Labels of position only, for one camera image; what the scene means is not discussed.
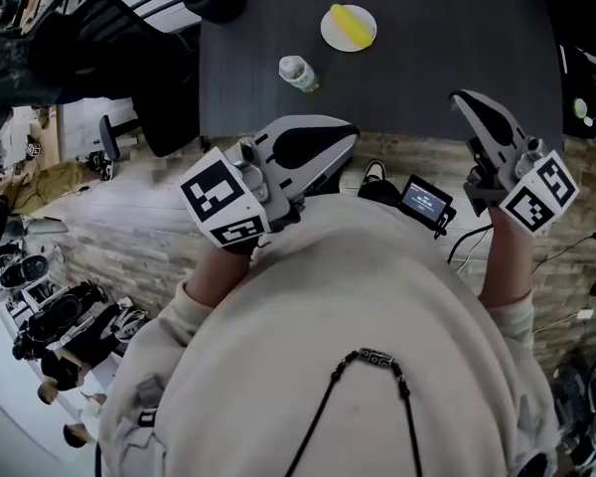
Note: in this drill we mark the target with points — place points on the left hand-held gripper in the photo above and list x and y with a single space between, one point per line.
238 194

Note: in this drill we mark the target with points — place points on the person's right forearm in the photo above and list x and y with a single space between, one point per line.
506 261

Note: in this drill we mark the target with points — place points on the person's beige sweatshirt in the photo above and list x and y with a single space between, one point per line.
328 326

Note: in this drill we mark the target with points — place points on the clear plastic bottle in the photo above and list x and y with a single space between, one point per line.
298 73

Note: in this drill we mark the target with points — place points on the person's left forearm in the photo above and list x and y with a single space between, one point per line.
218 276

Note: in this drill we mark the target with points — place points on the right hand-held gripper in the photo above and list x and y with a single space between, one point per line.
536 192

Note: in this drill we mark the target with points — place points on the white round plate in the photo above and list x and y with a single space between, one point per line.
334 35

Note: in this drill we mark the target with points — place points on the yellow corn cob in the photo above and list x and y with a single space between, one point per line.
350 25

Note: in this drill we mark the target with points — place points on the person's white and black shoe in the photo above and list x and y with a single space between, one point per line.
375 169

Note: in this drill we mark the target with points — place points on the small black display device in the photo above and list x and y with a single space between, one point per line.
424 201

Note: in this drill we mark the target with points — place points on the black office chair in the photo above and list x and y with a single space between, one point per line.
129 62

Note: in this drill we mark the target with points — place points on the black device with green circle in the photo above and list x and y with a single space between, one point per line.
578 97

